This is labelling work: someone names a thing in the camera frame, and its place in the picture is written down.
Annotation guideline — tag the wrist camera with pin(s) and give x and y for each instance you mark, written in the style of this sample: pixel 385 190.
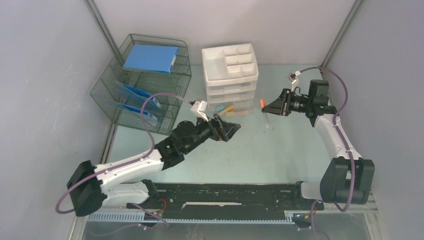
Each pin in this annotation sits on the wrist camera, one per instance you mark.
pixel 199 109
pixel 294 80

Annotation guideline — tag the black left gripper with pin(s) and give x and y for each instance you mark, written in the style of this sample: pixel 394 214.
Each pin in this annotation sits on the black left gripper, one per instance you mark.
pixel 220 130

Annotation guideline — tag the orange grey highlighter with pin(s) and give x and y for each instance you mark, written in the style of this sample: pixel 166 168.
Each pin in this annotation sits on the orange grey highlighter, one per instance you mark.
pixel 265 116

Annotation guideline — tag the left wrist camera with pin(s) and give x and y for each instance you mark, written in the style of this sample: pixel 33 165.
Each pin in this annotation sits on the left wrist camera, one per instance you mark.
pixel 199 109

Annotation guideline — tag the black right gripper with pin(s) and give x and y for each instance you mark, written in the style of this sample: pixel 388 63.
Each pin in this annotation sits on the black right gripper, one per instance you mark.
pixel 281 105

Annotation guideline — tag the light blue highlighter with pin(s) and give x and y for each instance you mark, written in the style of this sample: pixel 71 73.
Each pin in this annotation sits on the light blue highlighter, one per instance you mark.
pixel 219 108

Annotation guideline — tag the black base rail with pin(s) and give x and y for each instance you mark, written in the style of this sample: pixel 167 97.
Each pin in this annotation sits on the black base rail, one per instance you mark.
pixel 229 203

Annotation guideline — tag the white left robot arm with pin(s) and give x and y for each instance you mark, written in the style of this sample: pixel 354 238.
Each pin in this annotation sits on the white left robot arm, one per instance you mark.
pixel 94 186

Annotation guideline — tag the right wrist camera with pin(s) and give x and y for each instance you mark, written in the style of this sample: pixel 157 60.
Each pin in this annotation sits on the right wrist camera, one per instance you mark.
pixel 294 80

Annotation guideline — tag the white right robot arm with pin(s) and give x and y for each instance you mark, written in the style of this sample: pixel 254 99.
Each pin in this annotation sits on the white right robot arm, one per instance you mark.
pixel 348 178

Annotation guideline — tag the green wire mesh rack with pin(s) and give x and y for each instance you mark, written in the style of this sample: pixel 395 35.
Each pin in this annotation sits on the green wire mesh rack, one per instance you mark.
pixel 112 91

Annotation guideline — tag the white plastic drawer organizer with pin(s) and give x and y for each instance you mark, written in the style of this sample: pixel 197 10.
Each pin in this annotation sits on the white plastic drawer organizer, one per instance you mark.
pixel 231 75

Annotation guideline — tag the pale yellow highlighter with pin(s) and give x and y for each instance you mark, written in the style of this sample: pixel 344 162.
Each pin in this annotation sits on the pale yellow highlighter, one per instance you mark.
pixel 226 109

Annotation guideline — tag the yellow pink highlighter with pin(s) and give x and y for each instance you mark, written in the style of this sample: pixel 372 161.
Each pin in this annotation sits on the yellow pink highlighter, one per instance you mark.
pixel 236 113

